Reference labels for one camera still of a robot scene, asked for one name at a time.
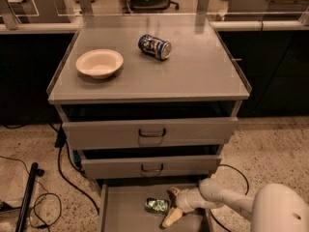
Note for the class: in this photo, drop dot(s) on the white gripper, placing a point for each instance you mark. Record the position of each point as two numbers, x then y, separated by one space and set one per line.
184 201

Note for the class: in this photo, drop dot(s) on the green can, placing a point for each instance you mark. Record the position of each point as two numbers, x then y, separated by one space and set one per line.
156 206

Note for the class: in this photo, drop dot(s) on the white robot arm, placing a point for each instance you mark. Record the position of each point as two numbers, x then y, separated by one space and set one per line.
274 208

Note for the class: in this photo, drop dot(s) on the grey middle drawer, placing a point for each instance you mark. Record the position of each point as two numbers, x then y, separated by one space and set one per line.
161 162

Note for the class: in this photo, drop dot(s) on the grey drawer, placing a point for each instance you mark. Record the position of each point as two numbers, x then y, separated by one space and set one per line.
122 206
161 162
149 133

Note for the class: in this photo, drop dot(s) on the grey bottom drawer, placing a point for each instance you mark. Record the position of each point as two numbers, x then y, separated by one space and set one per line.
122 206

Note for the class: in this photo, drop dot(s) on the grey top drawer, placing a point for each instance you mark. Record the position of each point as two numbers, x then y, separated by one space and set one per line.
149 133

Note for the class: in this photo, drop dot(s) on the grey drawer cabinet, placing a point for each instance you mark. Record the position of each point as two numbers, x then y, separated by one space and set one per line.
198 80

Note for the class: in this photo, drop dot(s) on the blue soda can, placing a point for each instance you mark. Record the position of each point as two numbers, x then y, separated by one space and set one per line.
155 47

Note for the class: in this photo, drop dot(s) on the black pole on floor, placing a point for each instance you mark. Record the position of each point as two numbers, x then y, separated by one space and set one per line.
20 225

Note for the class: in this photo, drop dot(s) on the white bowl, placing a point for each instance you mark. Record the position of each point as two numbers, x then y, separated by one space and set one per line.
99 63

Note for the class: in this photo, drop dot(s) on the white rail bar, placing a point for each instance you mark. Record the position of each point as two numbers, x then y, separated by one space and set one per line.
260 26

